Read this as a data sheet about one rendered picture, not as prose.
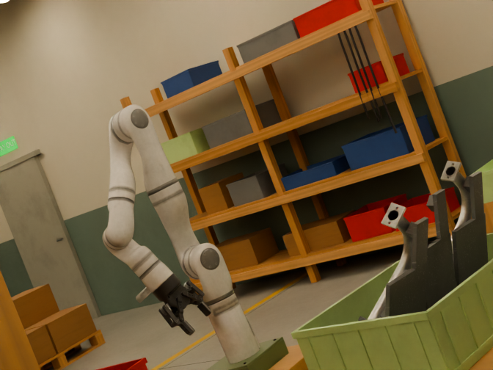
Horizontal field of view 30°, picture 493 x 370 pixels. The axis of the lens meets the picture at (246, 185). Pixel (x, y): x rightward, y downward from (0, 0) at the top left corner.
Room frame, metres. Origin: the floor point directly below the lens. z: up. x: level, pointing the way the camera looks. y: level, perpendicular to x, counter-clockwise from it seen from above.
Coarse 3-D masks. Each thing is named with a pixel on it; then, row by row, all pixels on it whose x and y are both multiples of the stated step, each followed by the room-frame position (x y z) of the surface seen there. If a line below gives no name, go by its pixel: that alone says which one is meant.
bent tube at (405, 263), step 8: (392, 208) 2.06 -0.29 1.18; (400, 208) 2.05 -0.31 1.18; (384, 216) 2.07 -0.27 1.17; (392, 216) 2.08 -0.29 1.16; (400, 216) 2.04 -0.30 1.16; (384, 224) 2.06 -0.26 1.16; (392, 224) 2.04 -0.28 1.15; (400, 224) 2.06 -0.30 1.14; (408, 224) 2.08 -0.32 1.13; (408, 240) 2.12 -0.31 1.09; (408, 248) 2.13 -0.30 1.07; (408, 256) 2.13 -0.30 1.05; (400, 264) 2.13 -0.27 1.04; (408, 264) 2.13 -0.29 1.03; (400, 272) 2.12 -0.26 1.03; (384, 296) 2.11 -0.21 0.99; (376, 304) 2.11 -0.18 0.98; (384, 304) 2.10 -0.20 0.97; (376, 312) 2.09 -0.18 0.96
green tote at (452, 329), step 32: (384, 288) 2.51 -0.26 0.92; (480, 288) 2.11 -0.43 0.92; (320, 320) 2.30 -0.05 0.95; (352, 320) 2.38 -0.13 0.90; (384, 320) 2.03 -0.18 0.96; (416, 320) 1.97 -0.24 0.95; (448, 320) 1.99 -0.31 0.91; (480, 320) 2.08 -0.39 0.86; (320, 352) 2.19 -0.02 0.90; (352, 352) 2.12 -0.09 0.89; (384, 352) 2.05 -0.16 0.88; (416, 352) 1.99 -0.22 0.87; (448, 352) 1.96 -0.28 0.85; (480, 352) 2.04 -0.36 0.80
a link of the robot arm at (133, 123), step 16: (128, 112) 2.43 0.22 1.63; (144, 112) 2.46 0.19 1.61; (128, 128) 2.42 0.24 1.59; (144, 128) 2.44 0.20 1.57; (144, 144) 2.43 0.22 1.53; (160, 144) 2.47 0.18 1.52; (144, 160) 2.43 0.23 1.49; (160, 160) 2.44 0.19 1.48; (144, 176) 2.45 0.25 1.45; (160, 176) 2.43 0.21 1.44
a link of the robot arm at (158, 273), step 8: (160, 264) 2.34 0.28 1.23; (152, 272) 2.32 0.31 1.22; (160, 272) 2.32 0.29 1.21; (168, 272) 2.33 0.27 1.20; (144, 280) 2.33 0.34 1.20; (152, 280) 2.32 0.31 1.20; (160, 280) 2.32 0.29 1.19; (152, 288) 2.32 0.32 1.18; (136, 296) 2.36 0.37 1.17; (144, 296) 2.35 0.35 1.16
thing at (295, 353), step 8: (296, 352) 2.46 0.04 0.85; (280, 360) 2.45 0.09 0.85; (288, 360) 2.41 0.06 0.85; (296, 360) 2.38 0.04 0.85; (304, 360) 2.39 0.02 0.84; (272, 368) 2.40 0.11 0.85; (280, 368) 2.37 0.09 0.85; (288, 368) 2.34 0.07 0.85; (296, 368) 2.36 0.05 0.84; (304, 368) 2.39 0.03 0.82
